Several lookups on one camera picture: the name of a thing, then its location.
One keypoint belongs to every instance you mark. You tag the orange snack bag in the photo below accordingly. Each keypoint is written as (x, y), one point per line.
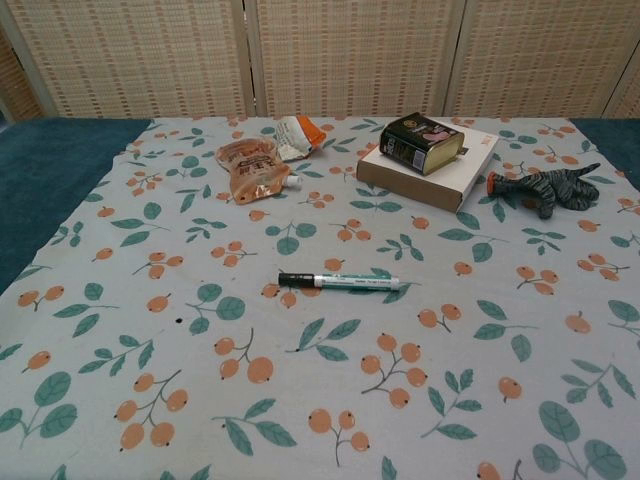
(250, 170)

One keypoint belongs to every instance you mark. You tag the white orange crumpled pouch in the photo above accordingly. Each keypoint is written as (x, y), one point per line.
(292, 140)

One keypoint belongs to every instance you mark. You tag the small black packet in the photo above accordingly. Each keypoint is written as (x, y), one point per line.
(415, 145)

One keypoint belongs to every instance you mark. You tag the flat white cardboard box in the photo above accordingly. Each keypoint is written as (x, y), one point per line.
(410, 186)

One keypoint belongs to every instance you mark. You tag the woven bamboo screen panel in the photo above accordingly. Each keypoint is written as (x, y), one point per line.
(355, 55)
(550, 55)
(140, 55)
(20, 75)

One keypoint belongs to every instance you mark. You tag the floral orange berry tablecloth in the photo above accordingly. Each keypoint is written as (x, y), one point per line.
(350, 350)

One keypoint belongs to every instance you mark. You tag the grey striped knit glove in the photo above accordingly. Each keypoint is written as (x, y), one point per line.
(550, 190)

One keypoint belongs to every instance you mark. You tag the pen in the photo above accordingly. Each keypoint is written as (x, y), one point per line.
(360, 283)

